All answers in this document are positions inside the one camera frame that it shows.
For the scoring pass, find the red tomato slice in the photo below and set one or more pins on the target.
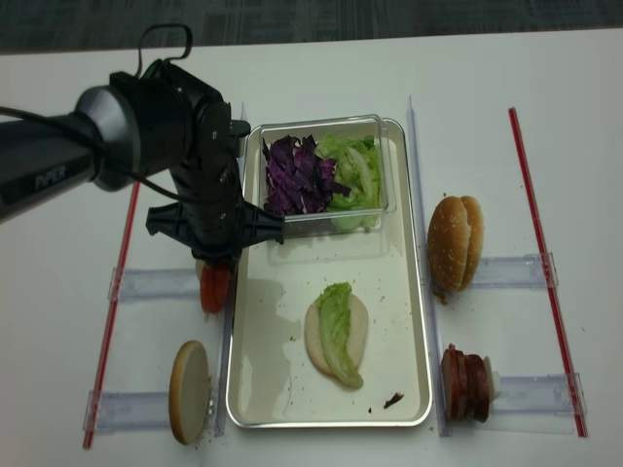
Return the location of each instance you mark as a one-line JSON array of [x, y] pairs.
[[208, 300], [221, 287]]

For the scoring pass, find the green lettuce pieces in box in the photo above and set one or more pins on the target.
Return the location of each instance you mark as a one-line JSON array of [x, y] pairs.
[[349, 173]]

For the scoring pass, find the sesame bun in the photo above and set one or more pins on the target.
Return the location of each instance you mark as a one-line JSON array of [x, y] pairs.
[[475, 220], [447, 243]]

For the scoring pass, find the left red strip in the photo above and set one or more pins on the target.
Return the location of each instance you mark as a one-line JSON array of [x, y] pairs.
[[95, 397]]

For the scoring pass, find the white patty stand block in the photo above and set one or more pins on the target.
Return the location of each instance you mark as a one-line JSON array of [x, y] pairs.
[[493, 379]]

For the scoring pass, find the clear rail lower right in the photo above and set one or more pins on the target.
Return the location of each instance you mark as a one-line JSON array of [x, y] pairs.
[[542, 395]]

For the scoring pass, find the bottom bun slice on tray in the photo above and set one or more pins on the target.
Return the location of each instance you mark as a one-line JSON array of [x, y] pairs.
[[359, 325]]

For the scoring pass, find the sesame bun top rear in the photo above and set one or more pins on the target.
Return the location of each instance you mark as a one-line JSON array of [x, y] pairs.
[[475, 220]]

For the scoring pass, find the dark food scrap on tray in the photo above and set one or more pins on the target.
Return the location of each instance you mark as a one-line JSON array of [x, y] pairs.
[[392, 400]]

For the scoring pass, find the shredded purple cabbage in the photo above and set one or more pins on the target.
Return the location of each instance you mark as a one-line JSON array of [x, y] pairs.
[[298, 181]]

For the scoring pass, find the clear rail upper left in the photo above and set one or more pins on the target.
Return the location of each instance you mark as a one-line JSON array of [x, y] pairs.
[[132, 285]]

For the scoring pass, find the clear rail upper right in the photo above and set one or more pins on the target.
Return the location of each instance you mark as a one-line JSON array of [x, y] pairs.
[[532, 271]]

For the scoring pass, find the green lettuce leaf on bun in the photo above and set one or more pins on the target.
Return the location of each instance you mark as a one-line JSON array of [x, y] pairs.
[[334, 329]]

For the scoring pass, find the red meat patty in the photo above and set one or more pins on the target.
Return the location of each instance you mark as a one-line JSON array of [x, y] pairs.
[[482, 405], [472, 400], [455, 383]]

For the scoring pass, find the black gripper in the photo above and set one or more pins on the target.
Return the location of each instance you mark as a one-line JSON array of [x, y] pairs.
[[212, 217]]

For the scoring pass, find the clear rail lower left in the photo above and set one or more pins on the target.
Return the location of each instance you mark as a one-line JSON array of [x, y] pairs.
[[111, 411]]

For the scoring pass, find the red strip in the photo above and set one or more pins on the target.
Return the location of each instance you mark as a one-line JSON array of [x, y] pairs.
[[95, 397], [579, 416]]

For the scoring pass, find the upright bun half left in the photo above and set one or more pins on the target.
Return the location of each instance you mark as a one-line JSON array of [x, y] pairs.
[[189, 392]]

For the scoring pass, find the clear rail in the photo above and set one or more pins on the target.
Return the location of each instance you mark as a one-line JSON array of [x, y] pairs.
[[132, 285], [111, 411], [542, 395], [532, 271]]

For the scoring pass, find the sesame bun top front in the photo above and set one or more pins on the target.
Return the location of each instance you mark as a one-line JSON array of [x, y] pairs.
[[447, 243]]

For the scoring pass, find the clear plastic salad box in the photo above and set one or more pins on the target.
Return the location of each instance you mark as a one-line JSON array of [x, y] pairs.
[[325, 222]]

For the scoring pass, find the right clear long divider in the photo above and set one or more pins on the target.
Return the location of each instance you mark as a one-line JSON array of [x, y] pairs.
[[434, 348]]

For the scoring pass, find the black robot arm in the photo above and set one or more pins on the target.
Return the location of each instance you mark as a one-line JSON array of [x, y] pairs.
[[129, 130]]

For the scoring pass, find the right red strip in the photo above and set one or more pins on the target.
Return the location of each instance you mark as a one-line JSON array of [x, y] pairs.
[[579, 416]]

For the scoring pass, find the front red meat patty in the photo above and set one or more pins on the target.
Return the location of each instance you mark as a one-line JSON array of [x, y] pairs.
[[455, 383]]

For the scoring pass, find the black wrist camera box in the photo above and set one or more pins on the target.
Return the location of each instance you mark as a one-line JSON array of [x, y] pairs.
[[239, 130]]

